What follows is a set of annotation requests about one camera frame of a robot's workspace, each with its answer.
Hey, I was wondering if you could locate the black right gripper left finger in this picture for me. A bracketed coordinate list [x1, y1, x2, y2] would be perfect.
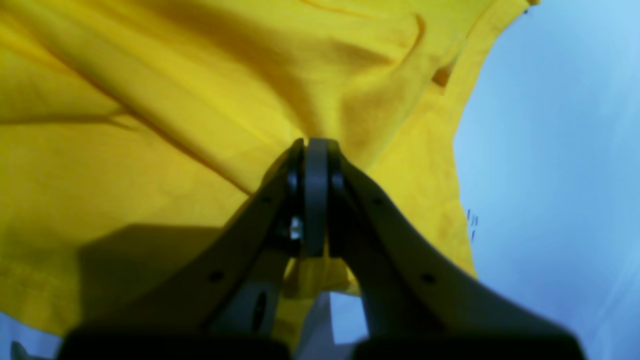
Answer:
[57, 139, 306, 360]

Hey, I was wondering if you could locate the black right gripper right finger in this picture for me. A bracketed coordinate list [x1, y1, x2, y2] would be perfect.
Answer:
[315, 138, 585, 360]

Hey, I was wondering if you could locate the yellow T-shirt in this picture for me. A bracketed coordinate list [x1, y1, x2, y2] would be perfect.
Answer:
[1, 0, 538, 336]

